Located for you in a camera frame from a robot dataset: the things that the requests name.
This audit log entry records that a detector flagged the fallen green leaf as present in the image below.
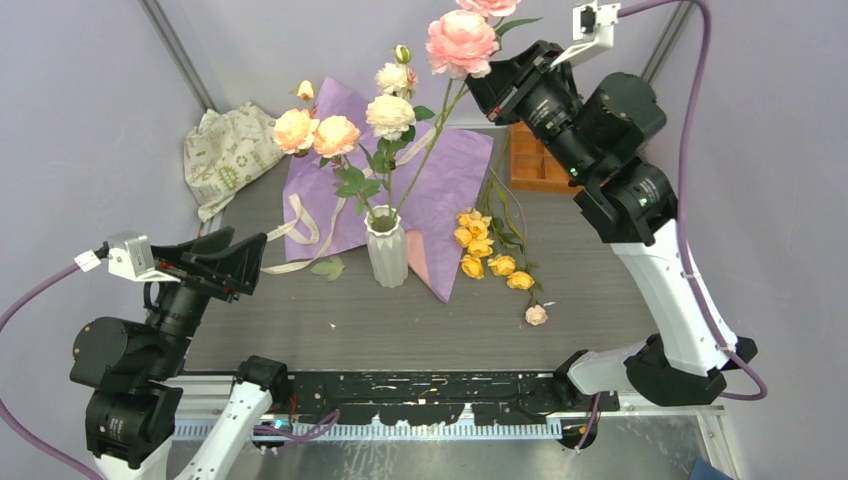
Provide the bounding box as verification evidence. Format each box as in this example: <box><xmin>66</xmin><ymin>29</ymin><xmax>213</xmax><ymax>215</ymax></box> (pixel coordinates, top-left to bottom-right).
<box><xmin>310</xmin><ymin>256</ymin><xmax>345</xmax><ymax>282</ymax></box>

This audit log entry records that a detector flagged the left corner frame post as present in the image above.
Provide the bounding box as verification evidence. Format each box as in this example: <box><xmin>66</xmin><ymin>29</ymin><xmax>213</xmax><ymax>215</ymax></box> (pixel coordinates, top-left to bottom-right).
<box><xmin>138</xmin><ymin>0</ymin><xmax>217</xmax><ymax>110</ymax></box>

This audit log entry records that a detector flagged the small pale pink rosebud stem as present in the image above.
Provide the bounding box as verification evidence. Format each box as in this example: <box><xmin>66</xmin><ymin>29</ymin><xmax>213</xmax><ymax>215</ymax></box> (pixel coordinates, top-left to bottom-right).
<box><xmin>487</xmin><ymin>136</ymin><xmax>554</xmax><ymax>327</ymax></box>

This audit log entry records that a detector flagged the yellow rose flower spray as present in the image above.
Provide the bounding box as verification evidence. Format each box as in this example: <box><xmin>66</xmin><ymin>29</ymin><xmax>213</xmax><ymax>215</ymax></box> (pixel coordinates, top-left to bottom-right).
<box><xmin>453</xmin><ymin>167</ymin><xmax>543</xmax><ymax>302</ymax></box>

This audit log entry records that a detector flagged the cream printed ribbon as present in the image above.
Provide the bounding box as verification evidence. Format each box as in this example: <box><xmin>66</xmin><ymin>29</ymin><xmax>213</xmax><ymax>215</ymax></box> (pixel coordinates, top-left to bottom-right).
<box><xmin>260</xmin><ymin>125</ymin><xmax>439</xmax><ymax>276</ymax></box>

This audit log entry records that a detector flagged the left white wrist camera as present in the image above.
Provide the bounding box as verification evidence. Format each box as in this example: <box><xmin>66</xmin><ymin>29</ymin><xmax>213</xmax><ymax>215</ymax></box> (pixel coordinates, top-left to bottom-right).
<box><xmin>74</xmin><ymin>231</ymin><xmax>180</xmax><ymax>283</ymax></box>

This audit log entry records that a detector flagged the aluminium front rail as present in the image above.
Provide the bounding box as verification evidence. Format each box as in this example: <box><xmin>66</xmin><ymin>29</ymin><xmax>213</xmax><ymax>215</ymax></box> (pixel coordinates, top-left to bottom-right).
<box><xmin>125</xmin><ymin>370</ymin><xmax>727</xmax><ymax>443</ymax></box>

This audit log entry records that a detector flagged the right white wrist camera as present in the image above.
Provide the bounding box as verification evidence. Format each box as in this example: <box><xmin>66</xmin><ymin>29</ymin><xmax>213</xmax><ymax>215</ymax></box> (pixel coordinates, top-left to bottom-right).
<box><xmin>550</xmin><ymin>1</ymin><xmax>621</xmax><ymax>68</ymax></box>

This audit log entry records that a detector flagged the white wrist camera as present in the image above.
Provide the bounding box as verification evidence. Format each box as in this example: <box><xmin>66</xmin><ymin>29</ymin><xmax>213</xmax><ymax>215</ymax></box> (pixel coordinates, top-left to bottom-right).
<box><xmin>550</xmin><ymin>1</ymin><xmax>621</xmax><ymax>68</ymax></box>
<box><xmin>74</xmin><ymin>231</ymin><xmax>180</xmax><ymax>283</ymax></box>

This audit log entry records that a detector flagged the right corner frame post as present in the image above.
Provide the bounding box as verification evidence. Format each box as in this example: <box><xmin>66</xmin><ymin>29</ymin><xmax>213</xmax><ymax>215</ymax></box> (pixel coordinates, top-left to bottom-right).
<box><xmin>641</xmin><ymin>1</ymin><xmax>699</xmax><ymax>84</ymax></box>

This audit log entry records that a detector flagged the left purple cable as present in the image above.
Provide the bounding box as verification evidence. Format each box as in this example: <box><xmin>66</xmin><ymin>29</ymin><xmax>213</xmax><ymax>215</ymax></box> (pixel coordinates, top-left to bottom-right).
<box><xmin>0</xmin><ymin>262</ymin><xmax>340</xmax><ymax>480</ymax></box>

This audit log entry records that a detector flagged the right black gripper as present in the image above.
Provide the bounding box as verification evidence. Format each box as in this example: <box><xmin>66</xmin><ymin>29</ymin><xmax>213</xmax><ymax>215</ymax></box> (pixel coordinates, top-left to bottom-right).
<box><xmin>455</xmin><ymin>40</ymin><xmax>596</xmax><ymax>183</ymax></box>

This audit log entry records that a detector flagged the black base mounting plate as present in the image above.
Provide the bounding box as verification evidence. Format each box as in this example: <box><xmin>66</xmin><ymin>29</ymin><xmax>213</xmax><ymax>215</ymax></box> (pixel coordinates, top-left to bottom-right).
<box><xmin>270</xmin><ymin>370</ymin><xmax>620</xmax><ymax>426</ymax></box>

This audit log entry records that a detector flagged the white ribbed vase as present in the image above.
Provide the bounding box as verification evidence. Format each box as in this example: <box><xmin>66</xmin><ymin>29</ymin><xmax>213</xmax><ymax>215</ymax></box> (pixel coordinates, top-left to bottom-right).
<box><xmin>364</xmin><ymin>205</ymin><xmax>409</xmax><ymax>288</ymax></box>

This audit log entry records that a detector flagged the peach rose flower stem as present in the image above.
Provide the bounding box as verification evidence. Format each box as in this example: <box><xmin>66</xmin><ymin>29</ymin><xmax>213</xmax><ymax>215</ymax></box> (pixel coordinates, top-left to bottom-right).
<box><xmin>271</xmin><ymin>106</ymin><xmax>380</xmax><ymax>219</ymax></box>

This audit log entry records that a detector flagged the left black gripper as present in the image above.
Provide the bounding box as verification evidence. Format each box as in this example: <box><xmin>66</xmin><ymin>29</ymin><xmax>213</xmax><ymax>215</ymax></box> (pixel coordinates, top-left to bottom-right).
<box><xmin>147</xmin><ymin>223</ymin><xmax>266</xmax><ymax>373</ymax></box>

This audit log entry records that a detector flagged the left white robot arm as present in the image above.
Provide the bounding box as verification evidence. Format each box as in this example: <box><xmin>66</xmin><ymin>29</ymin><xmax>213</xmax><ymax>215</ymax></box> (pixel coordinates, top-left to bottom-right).
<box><xmin>70</xmin><ymin>227</ymin><xmax>268</xmax><ymax>479</ymax></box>

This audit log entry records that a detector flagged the cream patterned cloth bag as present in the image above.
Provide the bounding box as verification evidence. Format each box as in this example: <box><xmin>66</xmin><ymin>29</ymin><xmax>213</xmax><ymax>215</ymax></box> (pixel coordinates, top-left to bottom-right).
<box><xmin>183</xmin><ymin>102</ymin><xmax>282</xmax><ymax>223</ymax></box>

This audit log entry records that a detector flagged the pink peony flower stem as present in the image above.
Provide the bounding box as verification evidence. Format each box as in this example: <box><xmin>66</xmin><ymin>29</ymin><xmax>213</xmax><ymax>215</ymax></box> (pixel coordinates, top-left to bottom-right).
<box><xmin>397</xmin><ymin>1</ymin><xmax>540</xmax><ymax>207</ymax></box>

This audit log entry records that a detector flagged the pink white flower spray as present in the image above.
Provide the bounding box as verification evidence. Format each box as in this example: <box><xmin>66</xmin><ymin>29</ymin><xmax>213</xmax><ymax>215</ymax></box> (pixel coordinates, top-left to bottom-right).
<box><xmin>366</xmin><ymin>45</ymin><xmax>435</xmax><ymax>202</ymax></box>

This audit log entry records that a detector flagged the orange compartment tray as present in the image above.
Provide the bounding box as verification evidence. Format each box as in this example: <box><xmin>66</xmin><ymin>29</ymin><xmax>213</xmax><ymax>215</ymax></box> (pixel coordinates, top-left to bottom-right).
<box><xmin>509</xmin><ymin>123</ymin><xmax>582</xmax><ymax>196</ymax></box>

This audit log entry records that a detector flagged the corner frame post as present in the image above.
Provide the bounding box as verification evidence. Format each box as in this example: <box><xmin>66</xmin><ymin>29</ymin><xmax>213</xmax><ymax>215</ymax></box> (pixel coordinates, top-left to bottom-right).
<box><xmin>641</xmin><ymin>1</ymin><xmax>699</xmax><ymax>84</ymax></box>
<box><xmin>138</xmin><ymin>0</ymin><xmax>217</xmax><ymax>110</ymax></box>

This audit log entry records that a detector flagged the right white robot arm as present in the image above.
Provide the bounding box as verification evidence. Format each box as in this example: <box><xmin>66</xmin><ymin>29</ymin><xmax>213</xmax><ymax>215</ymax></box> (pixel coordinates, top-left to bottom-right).
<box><xmin>466</xmin><ymin>41</ymin><xmax>757</xmax><ymax>411</ymax></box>

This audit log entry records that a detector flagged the purple pink wrapping paper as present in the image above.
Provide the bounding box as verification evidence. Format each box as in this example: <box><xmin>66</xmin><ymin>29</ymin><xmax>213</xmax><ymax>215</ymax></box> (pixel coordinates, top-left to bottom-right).
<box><xmin>283</xmin><ymin>76</ymin><xmax>495</xmax><ymax>305</ymax></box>

